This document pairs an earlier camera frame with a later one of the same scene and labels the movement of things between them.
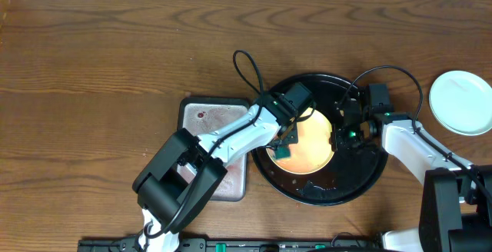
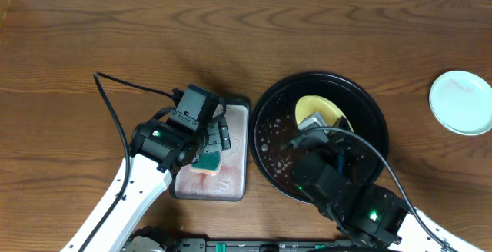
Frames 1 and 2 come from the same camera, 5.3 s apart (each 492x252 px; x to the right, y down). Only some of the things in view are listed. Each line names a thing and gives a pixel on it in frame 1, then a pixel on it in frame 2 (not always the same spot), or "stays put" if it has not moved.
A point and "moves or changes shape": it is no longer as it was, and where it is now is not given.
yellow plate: (314, 150) moves or changes shape
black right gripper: (338, 137) -> (342, 143)
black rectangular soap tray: (203, 115) stays put
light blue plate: (461, 101) stays put
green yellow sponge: (282, 152) moves or changes shape
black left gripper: (287, 136) -> (218, 138)
